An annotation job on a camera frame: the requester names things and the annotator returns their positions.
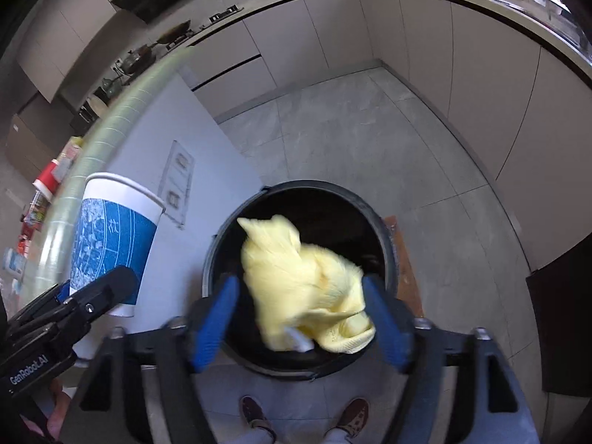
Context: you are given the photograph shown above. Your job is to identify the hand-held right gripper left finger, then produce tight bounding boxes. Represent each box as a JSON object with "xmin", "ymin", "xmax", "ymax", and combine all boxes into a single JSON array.
[{"xmin": 60, "ymin": 274, "xmax": 241, "ymax": 444}]

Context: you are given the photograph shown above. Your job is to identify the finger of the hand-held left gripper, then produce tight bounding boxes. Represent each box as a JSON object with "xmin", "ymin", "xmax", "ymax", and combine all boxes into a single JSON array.
[
  {"xmin": 65, "ymin": 265, "xmax": 140, "ymax": 334},
  {"xmin": 7, "ymin": 284, "xmax": 77, "ymax": 338}
]

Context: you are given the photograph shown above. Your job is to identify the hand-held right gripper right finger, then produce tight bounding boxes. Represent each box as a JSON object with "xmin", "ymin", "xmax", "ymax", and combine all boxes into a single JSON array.
[{"xmin": 361, "ymin": 274, "xmax": 542, "ymax": 444}]

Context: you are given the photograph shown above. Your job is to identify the blue patterned white paper cup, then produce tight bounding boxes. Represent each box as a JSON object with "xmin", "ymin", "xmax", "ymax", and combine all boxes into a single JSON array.
[{"xmin": 69, "ymin": 172, "xmax": 166, "ymax": 317}]

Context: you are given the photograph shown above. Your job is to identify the pale yellow cloth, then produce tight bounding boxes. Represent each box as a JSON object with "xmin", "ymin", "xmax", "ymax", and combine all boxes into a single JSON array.
[{"xmin": 237, "ymin": 214, "xmax": 376, "ymax": 354}]

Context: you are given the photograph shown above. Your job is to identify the black trash bin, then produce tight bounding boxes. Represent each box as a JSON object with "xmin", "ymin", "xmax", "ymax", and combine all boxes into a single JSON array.
[{"xmin": 202, "ymin": 179, "xmax": 399, "ymax": 382}]

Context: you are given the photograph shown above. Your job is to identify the person's left hand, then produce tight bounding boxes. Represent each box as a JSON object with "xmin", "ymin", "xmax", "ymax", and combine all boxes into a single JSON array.
[{"xmin": 46, "ymin": 376, "xmax": 79, "ymax": 442}]

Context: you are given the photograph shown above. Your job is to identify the light wooden stool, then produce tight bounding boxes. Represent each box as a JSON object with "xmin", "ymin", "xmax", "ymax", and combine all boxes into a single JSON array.
[{"xmin": 381, "ymin": 215, "xmax": 424, "ymax": 320}]

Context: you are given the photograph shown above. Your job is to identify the person's left shoe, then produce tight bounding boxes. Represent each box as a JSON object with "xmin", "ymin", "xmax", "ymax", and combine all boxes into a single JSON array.
[{"xmin": 240, "ymin": 395, "xmax": 278, "ymax": 432}]

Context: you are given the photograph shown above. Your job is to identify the island socket panel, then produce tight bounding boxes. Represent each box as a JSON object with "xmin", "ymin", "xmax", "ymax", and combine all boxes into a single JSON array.
[{"xmin": 157, "ymin": 140, "xmax": 195, "ymax": 229}]

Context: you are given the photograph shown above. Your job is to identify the red paper cup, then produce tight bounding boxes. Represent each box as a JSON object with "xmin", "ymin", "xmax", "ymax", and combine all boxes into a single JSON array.
[{"xmin": 34, "ymin": 159, "xmax": 61, "ymax": 192}]

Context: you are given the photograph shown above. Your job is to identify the white kitchen island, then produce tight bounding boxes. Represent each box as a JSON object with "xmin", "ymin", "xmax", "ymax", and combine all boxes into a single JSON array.
[{"xmin": 74, "ymin": 74, "xmax": 264, "ymax": 368}]

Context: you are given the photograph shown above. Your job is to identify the black microwave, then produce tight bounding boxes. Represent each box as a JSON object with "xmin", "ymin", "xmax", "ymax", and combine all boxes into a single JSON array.
[{"xmin": 69, "ymin": 102, "xmax": 100, "ymax": 137}]

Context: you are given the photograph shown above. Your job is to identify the beige tall cabinet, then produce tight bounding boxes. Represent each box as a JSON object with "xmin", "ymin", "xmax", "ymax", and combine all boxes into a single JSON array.
[{"xmin": 4, "ymin": 92, "xmax": 61, "ymax": 181}]

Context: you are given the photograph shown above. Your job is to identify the black wok with lid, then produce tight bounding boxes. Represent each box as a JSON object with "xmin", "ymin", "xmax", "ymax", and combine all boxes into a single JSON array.
[{"xmin": 118, "ymin": 44, "xmax": 155, "ymax": 72}]

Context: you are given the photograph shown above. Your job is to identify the beige base cabinets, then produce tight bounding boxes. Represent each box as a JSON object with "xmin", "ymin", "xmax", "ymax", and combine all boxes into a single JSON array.
[{"xmin": 187, "ymin": 0, "xmax": 592, "ymax": 271}]

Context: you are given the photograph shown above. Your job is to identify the brown wok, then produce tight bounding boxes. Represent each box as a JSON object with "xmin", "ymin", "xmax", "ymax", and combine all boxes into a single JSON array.
[{"xmin": 155, "ymin": 19, "xmax": 192, "ymax": 47}]

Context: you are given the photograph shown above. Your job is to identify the black gas hob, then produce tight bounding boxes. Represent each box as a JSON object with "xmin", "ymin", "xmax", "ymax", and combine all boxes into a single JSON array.
[{"xmin": 203, "ymin": 7, "xmax": 243, "ymax": 24}]

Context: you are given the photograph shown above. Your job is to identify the beige wall cabinets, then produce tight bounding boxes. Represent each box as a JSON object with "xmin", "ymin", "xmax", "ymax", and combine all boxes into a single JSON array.
[{"xmin": 18, "ymin": 0, "xmax": 130, "ymax": 102}]

